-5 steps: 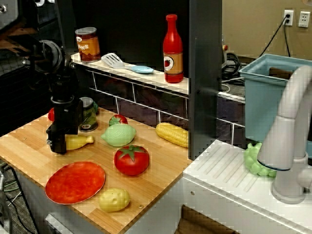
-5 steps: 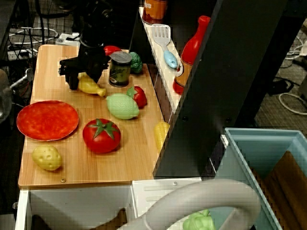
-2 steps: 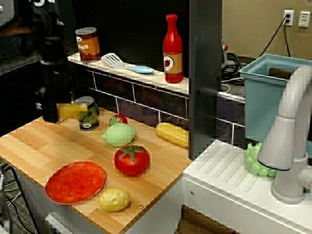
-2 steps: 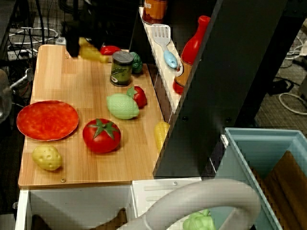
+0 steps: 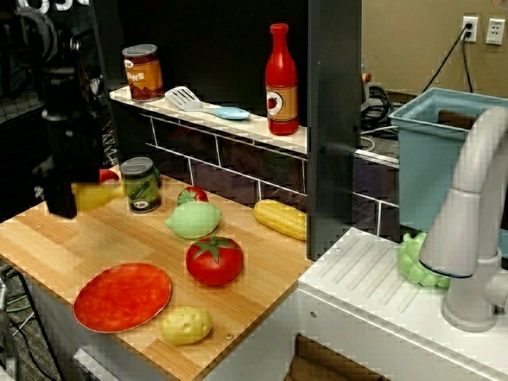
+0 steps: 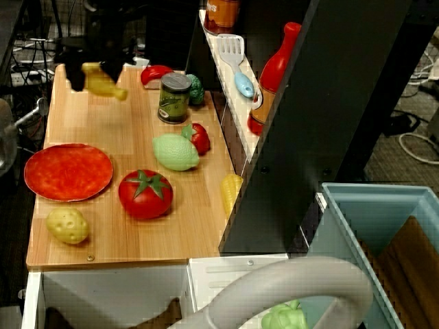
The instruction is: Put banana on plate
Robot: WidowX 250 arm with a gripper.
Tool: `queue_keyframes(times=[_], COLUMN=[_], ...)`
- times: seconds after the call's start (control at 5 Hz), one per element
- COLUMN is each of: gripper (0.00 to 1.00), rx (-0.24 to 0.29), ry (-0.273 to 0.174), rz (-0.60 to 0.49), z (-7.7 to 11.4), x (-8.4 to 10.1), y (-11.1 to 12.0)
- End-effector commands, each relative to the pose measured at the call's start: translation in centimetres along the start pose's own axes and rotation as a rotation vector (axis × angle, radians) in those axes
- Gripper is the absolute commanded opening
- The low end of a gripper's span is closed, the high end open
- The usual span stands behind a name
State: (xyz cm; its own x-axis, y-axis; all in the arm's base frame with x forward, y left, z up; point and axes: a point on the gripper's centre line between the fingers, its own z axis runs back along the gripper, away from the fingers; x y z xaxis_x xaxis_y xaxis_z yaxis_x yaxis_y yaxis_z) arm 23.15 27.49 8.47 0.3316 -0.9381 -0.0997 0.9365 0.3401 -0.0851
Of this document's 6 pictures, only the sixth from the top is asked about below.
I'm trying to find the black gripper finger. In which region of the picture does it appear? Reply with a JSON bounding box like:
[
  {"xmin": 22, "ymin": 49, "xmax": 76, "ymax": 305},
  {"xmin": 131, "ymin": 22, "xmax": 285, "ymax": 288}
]
[
  {"xmin": 101, "ymin": 60, "xmax": 125, "ymax": 85},
  {"xmin": 64, "ymin": 63, "xmax": 87, "ymax": 93}
]

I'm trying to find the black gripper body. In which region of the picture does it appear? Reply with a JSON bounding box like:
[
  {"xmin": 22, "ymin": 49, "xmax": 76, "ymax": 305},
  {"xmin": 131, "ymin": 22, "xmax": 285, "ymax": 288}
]
[{"xmin": 54, "ymin": 34, "xmax": 137, "ymax": 71}]

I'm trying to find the yellow toy banana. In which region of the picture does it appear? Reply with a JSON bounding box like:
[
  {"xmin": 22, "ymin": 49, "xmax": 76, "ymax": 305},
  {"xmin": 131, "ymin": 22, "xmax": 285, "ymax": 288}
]
[{"xmin": 81, "ymin": 62, "xmax": 129, "ymax": 101}]

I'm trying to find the orange red round plate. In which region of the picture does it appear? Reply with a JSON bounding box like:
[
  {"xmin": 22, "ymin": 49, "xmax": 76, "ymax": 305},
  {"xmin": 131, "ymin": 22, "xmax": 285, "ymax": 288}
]
[{"xmin": 23, "ymin": 143, "xmax": 114, "ymax": 202}]

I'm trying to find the red toy chili pepper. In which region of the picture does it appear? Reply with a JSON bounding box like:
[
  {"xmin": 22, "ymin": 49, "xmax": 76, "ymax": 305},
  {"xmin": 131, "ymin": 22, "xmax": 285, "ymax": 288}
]
[{"xmin": 140, "ymin": 64, "xmax": 175, "ymax": 89}]

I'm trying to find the white power strip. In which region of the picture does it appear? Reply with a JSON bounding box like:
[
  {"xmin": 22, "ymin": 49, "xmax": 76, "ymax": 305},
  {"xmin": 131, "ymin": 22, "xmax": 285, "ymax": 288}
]
[{"xmin": 10, "ymin": 70, "xmax": 43, "ymax": 86}]

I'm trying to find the green pickle toy can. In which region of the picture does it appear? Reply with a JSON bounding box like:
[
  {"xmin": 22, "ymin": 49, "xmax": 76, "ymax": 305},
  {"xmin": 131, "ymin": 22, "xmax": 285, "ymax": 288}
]
[{"xmin": 157, "ymin": 72, "xmax": 192, "ymax": 124}]

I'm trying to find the green toy broccoli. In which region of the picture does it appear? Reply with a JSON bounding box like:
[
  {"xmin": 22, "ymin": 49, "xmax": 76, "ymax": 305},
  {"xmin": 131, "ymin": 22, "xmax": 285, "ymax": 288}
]
[{"xmin": 187, "ymin": 73, "xmax": 206, "ymax": 106}]

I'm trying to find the pale green toy lemon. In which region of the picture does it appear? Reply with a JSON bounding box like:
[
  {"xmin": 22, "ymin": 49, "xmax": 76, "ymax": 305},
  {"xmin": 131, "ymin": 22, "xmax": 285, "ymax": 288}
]
[{"xmin": 152, "ymin": 133, "xmax": 200, "ymax": 172}]

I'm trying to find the small red toy strawberry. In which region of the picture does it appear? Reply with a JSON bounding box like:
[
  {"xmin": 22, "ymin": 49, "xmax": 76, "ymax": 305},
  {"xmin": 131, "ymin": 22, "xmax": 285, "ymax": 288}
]
[{"xmin": 180, "ymin": 122, "xmax": 211, "ymax": 156}]

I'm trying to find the orange beans toy can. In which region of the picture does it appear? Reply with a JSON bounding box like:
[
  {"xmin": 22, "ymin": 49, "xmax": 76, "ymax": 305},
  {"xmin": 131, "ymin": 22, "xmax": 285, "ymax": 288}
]
[{"xmin": 203, "ymin": 0, "xmax": 241, "ymax": 36}]

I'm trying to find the large red toy tomato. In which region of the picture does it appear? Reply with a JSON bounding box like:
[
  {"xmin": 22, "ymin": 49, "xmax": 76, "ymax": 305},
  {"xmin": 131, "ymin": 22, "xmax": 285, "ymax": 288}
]
[{"xmin": 118, "ymin": 169, "xmax": 174, "ymax": 220}]

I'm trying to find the white shelf ledge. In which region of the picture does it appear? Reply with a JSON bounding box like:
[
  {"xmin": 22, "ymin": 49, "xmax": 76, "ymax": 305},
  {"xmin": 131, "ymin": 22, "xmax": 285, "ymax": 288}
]
[{"xmin": 198, "ymin": 9, "xmax": 265, "ymax": 165}]

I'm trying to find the yellow toy potato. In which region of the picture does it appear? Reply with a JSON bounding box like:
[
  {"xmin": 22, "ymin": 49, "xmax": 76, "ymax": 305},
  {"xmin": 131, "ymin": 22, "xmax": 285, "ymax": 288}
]
[{"xmin": 46, "ymin": 208, "xmax": 90, "ymax": 245}]

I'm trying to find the red toy ketchup bottle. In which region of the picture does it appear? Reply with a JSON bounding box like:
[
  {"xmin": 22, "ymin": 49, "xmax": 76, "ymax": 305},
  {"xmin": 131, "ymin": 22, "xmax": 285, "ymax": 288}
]
[{"xmin": 247, "ymin": 22, "xmax": 302, "ymax": 137}]

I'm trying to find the yellow toy corn cob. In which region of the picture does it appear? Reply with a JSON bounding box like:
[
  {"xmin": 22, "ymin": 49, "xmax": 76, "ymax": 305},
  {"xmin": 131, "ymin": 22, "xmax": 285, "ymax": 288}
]
[{"xmin": 219, "ymin": 173, "xmax": 244, "ymax": 217}]

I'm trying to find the dark grey upright panel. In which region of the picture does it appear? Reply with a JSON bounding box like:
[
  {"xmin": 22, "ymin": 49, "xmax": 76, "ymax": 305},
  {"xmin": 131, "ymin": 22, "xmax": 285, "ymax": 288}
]
[{"xmin": 219, "ymin": 0, "xmax": 412, "ymax": 257}]

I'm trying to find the white toy kitchen sink unit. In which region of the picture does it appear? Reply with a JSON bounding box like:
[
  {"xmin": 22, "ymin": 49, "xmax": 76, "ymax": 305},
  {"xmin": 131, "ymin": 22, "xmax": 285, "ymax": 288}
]
[{"xmin": 21, "ymin": 253, "xmax": 324, "ymax": 329}]

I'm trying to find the grey toy faucet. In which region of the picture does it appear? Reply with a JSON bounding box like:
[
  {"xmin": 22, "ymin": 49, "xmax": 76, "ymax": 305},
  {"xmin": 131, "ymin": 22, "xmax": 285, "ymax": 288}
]
[{"xmin": 167, "ymin": 256, "xmax": 375, "ymax": 329}]

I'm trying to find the blue plastic bin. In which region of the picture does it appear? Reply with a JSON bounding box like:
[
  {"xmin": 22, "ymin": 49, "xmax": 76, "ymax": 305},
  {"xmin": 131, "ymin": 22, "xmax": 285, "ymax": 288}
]
[{"xmin": 307, "ymin": 182, "xmax": 439, "ymax": 329}]

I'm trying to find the white spatula blue handle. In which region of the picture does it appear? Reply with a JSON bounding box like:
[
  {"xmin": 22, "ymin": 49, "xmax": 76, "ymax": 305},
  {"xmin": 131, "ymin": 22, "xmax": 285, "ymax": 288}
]
[{"xmin": 216, "ymin": 33, "xmax": 257, "ymax": 99}]

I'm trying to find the black frame post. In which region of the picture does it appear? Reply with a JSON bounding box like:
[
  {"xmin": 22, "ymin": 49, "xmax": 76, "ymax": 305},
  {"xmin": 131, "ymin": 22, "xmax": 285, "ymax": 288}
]
[{"xmin": 335, "ymin": 0, "xmax": 439, "ymax": 183}]

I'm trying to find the white coiled cable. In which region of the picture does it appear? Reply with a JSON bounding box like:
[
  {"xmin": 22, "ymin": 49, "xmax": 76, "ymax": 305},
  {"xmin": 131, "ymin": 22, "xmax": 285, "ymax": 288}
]
[{"xmin": 399, "ymin": 132, "xmax": 439, "ymax": 162}]

